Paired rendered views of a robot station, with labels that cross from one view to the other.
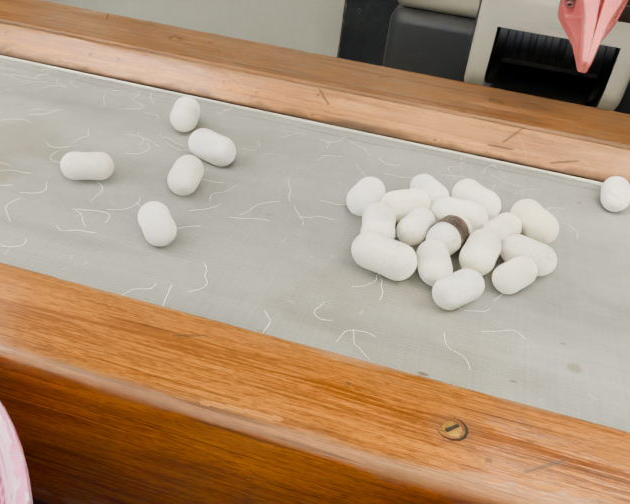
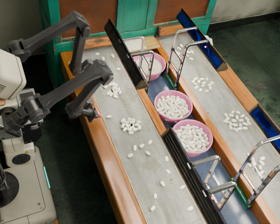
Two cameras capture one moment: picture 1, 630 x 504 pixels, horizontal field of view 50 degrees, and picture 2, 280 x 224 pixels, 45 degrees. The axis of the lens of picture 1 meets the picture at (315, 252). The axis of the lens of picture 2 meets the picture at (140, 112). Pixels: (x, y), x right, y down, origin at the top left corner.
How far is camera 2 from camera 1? 2.15 m
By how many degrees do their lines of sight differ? 87
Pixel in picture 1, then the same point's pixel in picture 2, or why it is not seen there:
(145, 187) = (144, 149)
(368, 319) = (145, 126)
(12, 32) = (130, 189)
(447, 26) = not seen: outside the picture
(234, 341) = (158, 126)
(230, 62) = (114, 158)
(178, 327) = (160, 130)
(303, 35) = not seen: outside the picture
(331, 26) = not seen: outside the picture
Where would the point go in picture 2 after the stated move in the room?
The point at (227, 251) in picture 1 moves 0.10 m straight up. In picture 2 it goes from (146, 138) to (148, 128)
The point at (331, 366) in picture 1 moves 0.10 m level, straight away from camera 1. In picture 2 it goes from (156, 122) to (142, 127)
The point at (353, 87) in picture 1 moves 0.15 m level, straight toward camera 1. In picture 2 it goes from (109, 143) to (130, 134)
